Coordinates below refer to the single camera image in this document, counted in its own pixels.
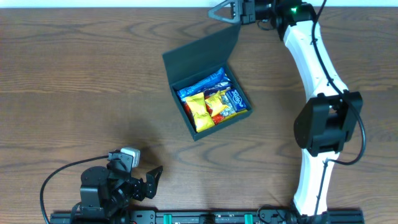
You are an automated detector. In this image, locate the red Hacks candy bag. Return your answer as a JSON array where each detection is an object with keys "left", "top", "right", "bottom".
[{"left": 183, "top": 103, "right": 225, "bottom": 125}]

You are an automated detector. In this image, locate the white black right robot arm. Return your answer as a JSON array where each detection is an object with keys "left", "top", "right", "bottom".
[{"left": 208, "top": 0, "right": 366, "bottom": 223}]

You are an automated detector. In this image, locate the black aluminium mounting rail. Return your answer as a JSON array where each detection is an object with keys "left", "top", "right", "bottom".
[{"left": 50, "top": 208, "right": 365, "bottom": 224}]

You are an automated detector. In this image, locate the blue wafer bar packet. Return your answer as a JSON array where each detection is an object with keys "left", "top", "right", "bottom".
[{"left": 177, "top": 68, "right": 231, "bottom": 99}]

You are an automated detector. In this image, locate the yellow seed snack bag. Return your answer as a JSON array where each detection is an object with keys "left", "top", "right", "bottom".
[{"left": 220, "top": 91, "right": 247, "bottom": 122}]

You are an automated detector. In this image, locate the small yellow candy wrapper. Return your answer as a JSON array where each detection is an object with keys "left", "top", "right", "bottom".
[{"left": 205, "top": 91, "right": 228, "bottom": 117}]

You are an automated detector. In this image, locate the large yellow candy wrapper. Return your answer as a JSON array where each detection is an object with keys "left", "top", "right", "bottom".
[{"left": 185, "top": 92, "right": 215, "bottom": 133}]

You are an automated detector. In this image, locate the dark blue snack bar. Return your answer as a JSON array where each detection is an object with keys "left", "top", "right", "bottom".
[{"left": 204, "top": 82, "right": 232, "bottom": 97}]

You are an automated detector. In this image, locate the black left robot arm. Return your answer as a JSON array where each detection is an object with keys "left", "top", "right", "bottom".
[{"left": 69, "top": 147, "right": 163, "bottom": 223}]

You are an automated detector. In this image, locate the blue Eclipse gum pack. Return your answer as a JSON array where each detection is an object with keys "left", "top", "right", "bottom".
[{"left": 225, "top": 89, "right": 247, "bottom": 112}]

